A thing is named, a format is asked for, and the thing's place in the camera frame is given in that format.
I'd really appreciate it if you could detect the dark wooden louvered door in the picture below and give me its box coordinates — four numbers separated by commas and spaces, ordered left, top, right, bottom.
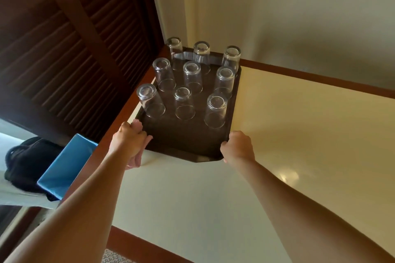
0, 0, 169, 147

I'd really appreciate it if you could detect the blue box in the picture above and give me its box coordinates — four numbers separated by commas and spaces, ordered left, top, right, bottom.
37, 133, 99, 200

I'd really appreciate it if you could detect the person's right forearm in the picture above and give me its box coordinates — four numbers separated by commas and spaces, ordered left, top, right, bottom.
230, 157, 395, 263

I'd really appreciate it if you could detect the black bag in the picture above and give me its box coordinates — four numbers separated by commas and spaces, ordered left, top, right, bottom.
4, 136, 65, 202

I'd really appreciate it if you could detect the patterned grey rug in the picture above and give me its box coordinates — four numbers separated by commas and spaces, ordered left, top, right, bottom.
101, 249, 136, 263

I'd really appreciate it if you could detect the person's right hand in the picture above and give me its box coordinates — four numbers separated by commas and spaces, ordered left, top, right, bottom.
220, 131, 256, 165

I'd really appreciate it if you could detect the dark brown serving tray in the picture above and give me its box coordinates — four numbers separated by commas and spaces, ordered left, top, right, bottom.
135, 46, 242, 163

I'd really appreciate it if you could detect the person's left forearm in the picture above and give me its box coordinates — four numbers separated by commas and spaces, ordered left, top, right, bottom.
3, 148, 136, 263

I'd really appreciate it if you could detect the group of clear drinking glasses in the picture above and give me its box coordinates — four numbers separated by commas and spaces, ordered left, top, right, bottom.
136, 37, 241, 129

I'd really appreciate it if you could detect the person's left hand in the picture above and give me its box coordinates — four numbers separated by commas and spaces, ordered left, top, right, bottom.
109, 121, 149, 161

